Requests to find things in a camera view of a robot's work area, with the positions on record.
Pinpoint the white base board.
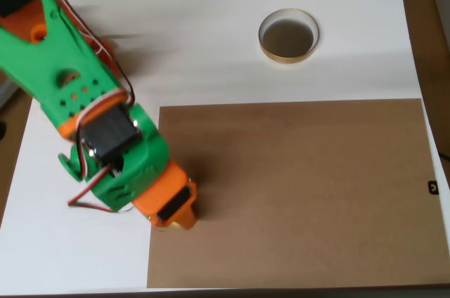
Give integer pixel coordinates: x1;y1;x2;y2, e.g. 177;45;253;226
0;0;450;294

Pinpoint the red white black servo cable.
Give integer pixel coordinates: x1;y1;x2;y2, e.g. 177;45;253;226
66;125;136;214

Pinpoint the white servo cable along arm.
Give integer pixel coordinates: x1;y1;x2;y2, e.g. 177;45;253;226
33;0;138;108

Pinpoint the brown cardboard mat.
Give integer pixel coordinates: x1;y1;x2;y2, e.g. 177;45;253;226
146;98;450;289

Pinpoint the white bowl with gold rim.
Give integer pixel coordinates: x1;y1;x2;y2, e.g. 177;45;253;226
258;8;321;65

